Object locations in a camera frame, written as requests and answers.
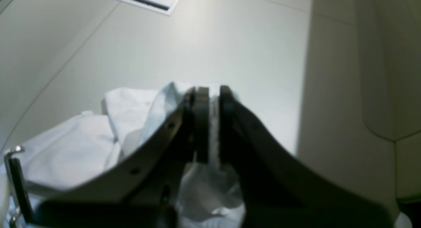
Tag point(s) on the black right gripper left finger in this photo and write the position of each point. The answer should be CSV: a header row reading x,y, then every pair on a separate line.
x,y
142,191

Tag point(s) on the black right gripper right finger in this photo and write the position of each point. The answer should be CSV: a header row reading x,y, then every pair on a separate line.
x,y
279,191

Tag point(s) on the white t-shirt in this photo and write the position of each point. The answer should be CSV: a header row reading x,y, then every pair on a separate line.
x,y
87,145

